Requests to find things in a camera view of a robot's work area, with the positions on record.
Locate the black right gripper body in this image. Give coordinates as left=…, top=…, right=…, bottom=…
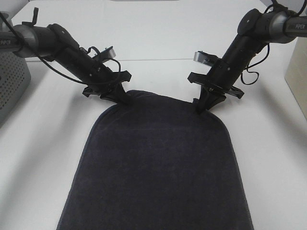
left=188, top=59, right=244, bottom=99

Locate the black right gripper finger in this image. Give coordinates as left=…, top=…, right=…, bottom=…
left=196, top=87, right=212, bottom=114
left=207, top=92, right=226, bottom=110

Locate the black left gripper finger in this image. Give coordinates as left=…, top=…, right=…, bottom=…
left=100, top=92, right=118, bottom=103
left=113, top=85, right=130, bottom=104

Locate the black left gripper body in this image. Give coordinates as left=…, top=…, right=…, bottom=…
left=82, top=61, right=131, bottom=97

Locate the dark navy towel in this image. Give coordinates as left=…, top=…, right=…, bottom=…
left=57, top=90, right=253, bottom=230

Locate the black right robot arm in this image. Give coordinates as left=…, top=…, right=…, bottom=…
left=188, top=0, right=307, bottom=114

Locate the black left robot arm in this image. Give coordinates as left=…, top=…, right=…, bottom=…
left=0, top=8, right=131, bottom=104

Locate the beige woven storage box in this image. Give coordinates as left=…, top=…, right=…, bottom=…
left=285, top=38, right=307, bottom=118

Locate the grey perforated plastic basket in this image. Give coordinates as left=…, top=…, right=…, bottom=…
left=0, top=51, right=31, bottom=125

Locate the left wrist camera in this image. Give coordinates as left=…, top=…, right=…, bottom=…
left=94, top=46, right=116, bottom=63

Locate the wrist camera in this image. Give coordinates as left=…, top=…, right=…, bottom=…
left=193, top=51, right=219, bottom=67
left=94, top=46, right=116, bottom=63

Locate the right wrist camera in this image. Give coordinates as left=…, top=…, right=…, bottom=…
left=193, top=51, right=219, bottom=67

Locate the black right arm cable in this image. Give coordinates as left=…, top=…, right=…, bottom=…
left=239, top=0, right=307, bottom=86

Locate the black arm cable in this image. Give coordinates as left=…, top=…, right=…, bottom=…
left=0, top=9, right=122, bottom=87
left=239, top=0, right=307, bottom=86

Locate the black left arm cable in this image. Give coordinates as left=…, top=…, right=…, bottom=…
left=0, top=9, right=122, bottom=87

